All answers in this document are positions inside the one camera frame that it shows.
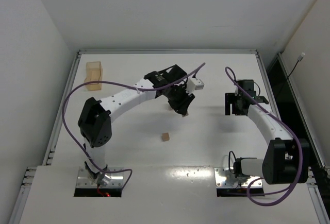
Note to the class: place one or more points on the transparent orange plastic container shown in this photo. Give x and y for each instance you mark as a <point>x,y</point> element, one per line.
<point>94,72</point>

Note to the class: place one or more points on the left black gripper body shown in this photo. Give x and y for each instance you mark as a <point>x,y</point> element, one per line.
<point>181,101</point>

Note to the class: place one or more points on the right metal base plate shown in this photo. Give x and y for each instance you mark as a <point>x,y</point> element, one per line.
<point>226,180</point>

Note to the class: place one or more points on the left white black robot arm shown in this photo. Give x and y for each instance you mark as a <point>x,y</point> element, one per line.
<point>97,116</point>

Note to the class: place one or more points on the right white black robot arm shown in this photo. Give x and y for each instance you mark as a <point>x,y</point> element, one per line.
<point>281,162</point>

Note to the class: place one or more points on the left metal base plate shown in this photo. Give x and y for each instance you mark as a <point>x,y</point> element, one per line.
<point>86,179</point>

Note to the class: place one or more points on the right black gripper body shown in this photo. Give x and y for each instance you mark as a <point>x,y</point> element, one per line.
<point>232,103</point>

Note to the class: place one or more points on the black wall cable white plug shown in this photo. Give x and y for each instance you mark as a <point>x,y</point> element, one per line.
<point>299,59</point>

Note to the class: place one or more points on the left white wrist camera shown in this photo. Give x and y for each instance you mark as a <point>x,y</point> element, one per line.
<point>194,84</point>

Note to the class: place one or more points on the metal base plate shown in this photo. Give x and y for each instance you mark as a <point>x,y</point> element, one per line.
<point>226,180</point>
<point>86,179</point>

